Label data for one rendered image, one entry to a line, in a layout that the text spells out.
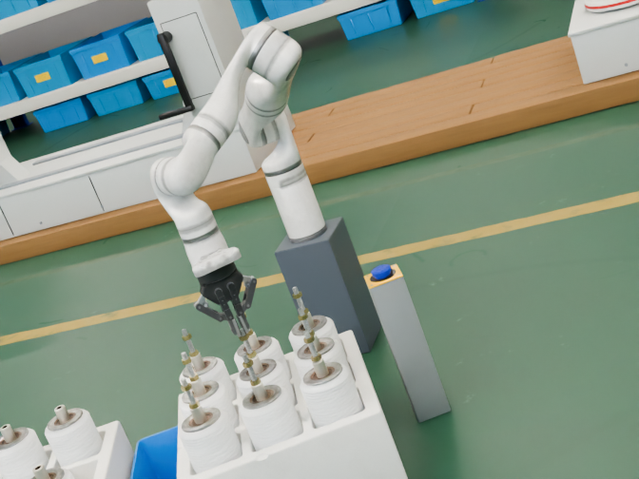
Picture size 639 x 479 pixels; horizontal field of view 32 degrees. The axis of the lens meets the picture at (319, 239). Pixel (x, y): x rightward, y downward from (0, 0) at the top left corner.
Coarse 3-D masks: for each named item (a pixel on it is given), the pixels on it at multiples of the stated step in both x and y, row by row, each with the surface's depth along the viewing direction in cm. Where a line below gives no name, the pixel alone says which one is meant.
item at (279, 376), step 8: (280, 368) 211; (264, 376) 208; (272, 376) 208; (280, 376) 210; (240, 384) 210; (248, 384) 208; (264, 384) 208; (272, 384) 209; (280, 384) 209; (288, 384) 212; (240, 392) 212; (248, 392) 209; (288, 392) 211; (296, 400) 214
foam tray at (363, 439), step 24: (288, 360) 229; (360, 360) 217; (360, 384) 208; (240, 432) 207; (312, 432) 197; (336, 432) 196; (360, 432) 196; (384, 432) 197; (264, 456) 196; (288, 456) 196; (312, 456) 197; (336, 456) 197; (360, 456) 198; (384, 456) 198
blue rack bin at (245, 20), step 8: (232, 0) 676; (240, 0) 675; (248, 0) 674; (256, 0) 684; (240, 8) 678; (248, 8) 676; (256, 8) 681; (264, 8) 695; (240, 16) 680; (248, 16) 679; (256, 16) 679; (264, 16) 693; (240, 24) 682; (248, 24) 681; (256, 24) 680
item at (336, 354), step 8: (336, 344) 211; (328, 352) 209; (336, 352) 209; (296, 360) 211; (304, 360) 209; (328, 360) 208; (336, 360) 209; (344, 360) 211; (304, 368) 209; (352, 376) 213
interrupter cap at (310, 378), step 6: (330, 366) 202; (336, 366) 201; (312, 372) 202; (330, 372) 201; (336, 372) 199; (306, 378) 201; (312, 378) 200; (318, 378) 200; (324, 378) 198; (330, 378) 197; (306, 384) 199; (312, 384) 198; (318, 384) 197
